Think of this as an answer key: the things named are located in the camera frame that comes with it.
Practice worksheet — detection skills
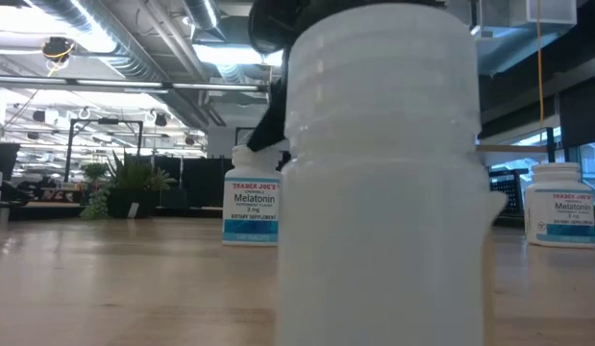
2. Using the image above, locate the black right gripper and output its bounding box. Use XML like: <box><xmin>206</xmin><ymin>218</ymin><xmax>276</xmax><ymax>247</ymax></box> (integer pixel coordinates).
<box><xmin>245</xmin><ymin>0</ymin><xmax>442</xmax><ymax>153</ymax></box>

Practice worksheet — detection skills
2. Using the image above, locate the white Melatonin supplement bottle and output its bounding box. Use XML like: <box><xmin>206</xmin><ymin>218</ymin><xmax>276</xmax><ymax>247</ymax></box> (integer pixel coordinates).
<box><xmin>221</xmin><ymin>143</ymin><xmax>284</xmax><ymax>248</ymax></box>
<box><xmin>523</xmin><ymin>161</ymin><xmax>595</xmax><ymax>250</ymax></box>

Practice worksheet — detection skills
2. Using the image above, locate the wooden shelf with black posts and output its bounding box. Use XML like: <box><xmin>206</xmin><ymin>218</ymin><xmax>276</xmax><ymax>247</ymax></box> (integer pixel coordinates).
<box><xmin>474</xmin><ymin>127</ymin><xmax>558</xmax><ymax>164</ymax></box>

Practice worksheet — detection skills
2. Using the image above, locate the black partition panel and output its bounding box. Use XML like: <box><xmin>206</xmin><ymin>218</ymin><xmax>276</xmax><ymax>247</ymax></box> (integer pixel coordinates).
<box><xmin>155</xmin><ymin>156</ymin><xmax>231</xmax><ymax>210</ymax></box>

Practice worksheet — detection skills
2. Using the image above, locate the potted green succulent plant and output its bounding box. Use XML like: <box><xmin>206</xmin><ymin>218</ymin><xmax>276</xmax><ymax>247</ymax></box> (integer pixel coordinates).
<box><xmin>79</xmin><ymin>151</ymin><xmax>179</xmax><ymax>221</ymax></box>

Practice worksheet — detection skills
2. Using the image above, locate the long ceiling light bar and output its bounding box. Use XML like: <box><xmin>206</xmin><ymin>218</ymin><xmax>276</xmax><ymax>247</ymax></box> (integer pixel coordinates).
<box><xmin>0</xmin><ymin>74</ymin><xmax>269</xmax><ymax>95</ymax></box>

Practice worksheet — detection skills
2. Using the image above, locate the round black ceiling device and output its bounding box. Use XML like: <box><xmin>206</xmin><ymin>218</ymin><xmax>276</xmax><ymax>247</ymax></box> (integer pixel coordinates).
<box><xmin>40</xmin><ymin>36</ymin><xmax>77</xmax><ymax>78</ymax></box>

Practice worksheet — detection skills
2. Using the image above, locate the black perforated metal panel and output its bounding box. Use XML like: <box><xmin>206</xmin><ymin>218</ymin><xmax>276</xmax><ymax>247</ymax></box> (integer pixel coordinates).
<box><xmin>488</xmin><ymin>168</ymin><xmax>524</xmax><ymax>217</ymax></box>

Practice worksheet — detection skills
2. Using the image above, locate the black monitor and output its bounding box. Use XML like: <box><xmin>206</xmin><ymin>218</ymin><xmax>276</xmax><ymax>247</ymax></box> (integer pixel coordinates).
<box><xmin>0</xmin><ymin>142</ymin><xmax>22</xmax><ymax>182</ymax></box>

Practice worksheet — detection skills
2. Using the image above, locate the silver ribbed ventilation duct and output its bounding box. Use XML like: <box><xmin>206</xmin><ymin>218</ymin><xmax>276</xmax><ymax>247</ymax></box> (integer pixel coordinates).
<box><xmin>27</xmin><ymin>0</ymin><xmax>221</xmax><ymax>131</ymax></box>

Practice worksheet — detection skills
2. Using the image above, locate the rectangular metal air duct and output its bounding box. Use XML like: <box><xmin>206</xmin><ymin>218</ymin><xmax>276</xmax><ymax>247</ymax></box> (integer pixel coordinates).
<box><xmin>474</xmin><ymin>0</ymin><xmax>580</xmax><ymax>78</ymax></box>

